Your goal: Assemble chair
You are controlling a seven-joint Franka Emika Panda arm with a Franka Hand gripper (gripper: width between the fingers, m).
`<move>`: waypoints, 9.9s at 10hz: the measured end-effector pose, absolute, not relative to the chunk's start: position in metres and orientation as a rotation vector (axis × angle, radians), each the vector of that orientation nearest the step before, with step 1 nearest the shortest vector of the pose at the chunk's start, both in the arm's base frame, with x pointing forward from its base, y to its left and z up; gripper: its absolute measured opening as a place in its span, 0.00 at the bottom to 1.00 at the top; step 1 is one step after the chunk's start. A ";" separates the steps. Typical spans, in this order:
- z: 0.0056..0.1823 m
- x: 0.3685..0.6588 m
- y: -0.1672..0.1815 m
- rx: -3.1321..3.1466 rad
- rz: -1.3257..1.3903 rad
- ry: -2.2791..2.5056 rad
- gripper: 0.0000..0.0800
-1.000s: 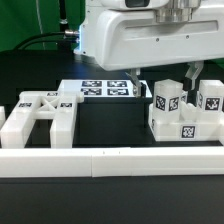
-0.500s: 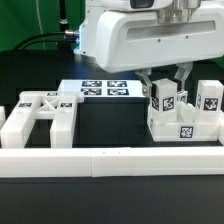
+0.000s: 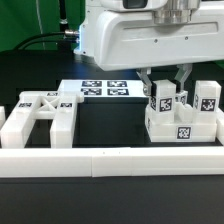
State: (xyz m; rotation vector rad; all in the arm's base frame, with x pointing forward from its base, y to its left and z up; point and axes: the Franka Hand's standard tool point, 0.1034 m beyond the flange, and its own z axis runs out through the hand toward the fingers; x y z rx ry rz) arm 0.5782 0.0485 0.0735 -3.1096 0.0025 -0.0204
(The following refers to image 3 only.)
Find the white chair back frame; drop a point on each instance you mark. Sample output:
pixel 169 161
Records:
pixel 59 107

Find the white fence piece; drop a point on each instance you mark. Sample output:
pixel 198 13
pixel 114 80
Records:
pixel 2 116
pixel 220 126

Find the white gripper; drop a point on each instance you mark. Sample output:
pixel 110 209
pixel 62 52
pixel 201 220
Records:
pixel 132 34

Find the white right fence piece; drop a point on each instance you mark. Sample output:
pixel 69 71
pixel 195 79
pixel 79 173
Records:
pixel 220 126

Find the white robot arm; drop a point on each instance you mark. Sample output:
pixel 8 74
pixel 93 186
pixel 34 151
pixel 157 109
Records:
pixel 83 30

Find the white chair seat part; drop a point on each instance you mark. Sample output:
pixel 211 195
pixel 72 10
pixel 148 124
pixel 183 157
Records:
pixel 178 126

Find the tagged white cube nut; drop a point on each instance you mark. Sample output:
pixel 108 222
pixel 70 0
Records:
pixel 182 97

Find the white front fence rail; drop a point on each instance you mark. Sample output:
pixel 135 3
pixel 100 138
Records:
pixel 110 162

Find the white marker base plate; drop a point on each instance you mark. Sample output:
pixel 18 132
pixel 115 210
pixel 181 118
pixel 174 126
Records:
pixel 104 88

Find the white left fence piece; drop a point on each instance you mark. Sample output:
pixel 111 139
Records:
pixel 2 116

